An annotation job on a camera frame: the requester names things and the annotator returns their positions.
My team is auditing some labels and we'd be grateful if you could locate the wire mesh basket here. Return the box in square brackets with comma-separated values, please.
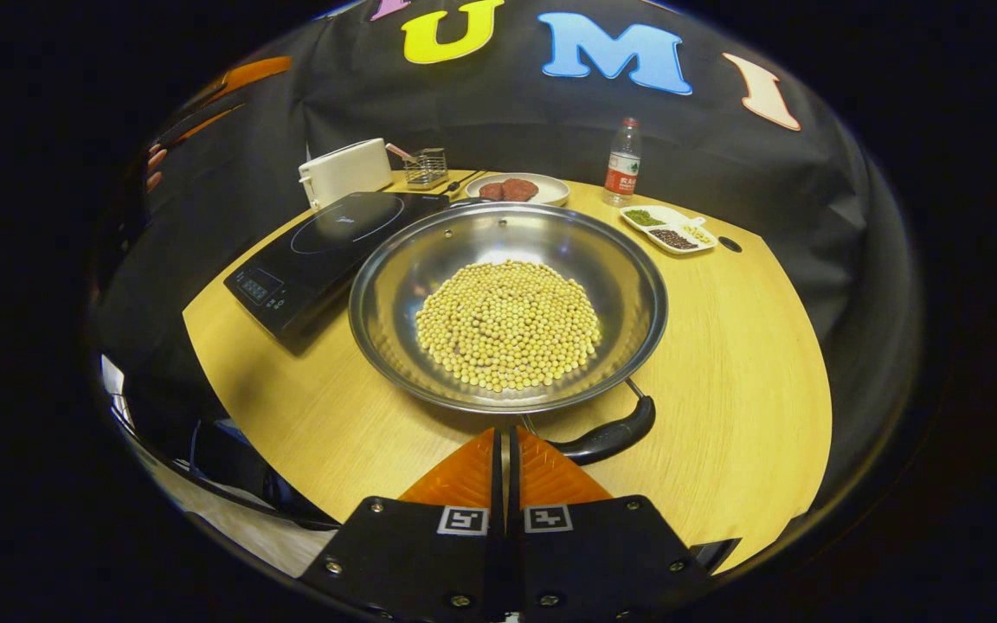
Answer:
[402, 147, 449, 190]

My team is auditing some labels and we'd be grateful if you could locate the clear water bottle red label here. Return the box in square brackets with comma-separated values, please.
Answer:
[604, 118, 642, 208]

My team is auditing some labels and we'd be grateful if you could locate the black induction cooktop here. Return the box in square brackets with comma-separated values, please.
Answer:
[223, 191, 450, 340]

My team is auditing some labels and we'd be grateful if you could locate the white divided dish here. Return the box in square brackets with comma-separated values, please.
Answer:
[620, 204, 718, 256]

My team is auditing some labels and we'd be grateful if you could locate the white toaster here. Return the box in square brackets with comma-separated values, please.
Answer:
[299, 138, 394, 211]

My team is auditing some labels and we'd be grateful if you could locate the stainless steel pot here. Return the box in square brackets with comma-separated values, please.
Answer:
[349, 197, 669, 468]

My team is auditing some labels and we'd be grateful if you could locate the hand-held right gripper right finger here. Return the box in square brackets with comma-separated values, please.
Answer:
[507, 426, 726, 623]

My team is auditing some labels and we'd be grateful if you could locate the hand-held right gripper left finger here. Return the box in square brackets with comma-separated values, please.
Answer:
[301, 426, 501, 623]

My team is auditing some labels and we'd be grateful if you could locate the white round plate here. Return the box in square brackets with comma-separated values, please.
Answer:
[465, 172, 570, 207]

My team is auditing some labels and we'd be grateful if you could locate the pile of soybeans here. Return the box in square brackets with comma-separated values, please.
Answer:
[415, 260, 602, 394]

